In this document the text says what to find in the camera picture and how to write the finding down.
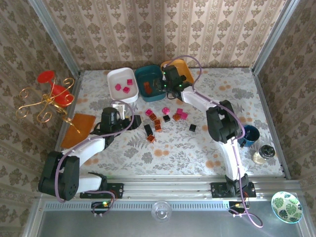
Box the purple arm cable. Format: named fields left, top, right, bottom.
left=165, top=54, right=264, bottom=228
left=55, top=100, right=135, bottom=203

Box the gold wire ornament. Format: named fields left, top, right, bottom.
left=15, top=77, right=81, bottom=134

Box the slotted grey cable duct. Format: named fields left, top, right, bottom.
left=39, top=200, right=231, bottom=211

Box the clear glass bowl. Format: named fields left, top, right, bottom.
left=151, top=200, right=173, bottom=223

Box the red plastic goblet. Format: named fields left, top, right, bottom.
left=37, top=70, right=75, bottom=107

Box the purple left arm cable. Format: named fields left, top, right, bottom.
left=55, top=100, right=135, bottom=203

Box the orange plastic container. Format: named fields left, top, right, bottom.
left=160, top=59, right=195, bottom=86

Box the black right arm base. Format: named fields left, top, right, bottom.
left=210, top=181, right=255, bottom=198

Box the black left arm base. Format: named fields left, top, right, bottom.
left=80, top=182, right=124, bottom=199

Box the small control board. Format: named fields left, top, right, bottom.
left=228, top=200, right=250, bottom=216
left=90, top=200, right=112, bottom=216

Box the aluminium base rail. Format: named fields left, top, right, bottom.
left=79, top=176, right=302, bottom=198

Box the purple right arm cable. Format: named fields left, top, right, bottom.
left=165, top=54, right=264, bottom=228

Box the glass jar with black lid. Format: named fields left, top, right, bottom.
left=251, top=145, right=276, bottom=165

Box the white plastic container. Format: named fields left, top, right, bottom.
left=106, top=67, right=140, bottom=104

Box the teal plastic container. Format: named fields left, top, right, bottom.
left=134, top=64, right=168, bottom=103

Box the blue mug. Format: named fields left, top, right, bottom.
left=237, top=124, right=261, bottom=148

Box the orange flat board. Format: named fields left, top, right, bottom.
left=60, top=113, right=97, bottom=150

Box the leaf print bowl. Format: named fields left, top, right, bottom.
left=271, top=191, right=303, bottom=224

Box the aluminium frame post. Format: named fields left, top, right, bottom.
left=251, top=0, right=300, bottom=75
left=27, top=0, right=82, bottom=78

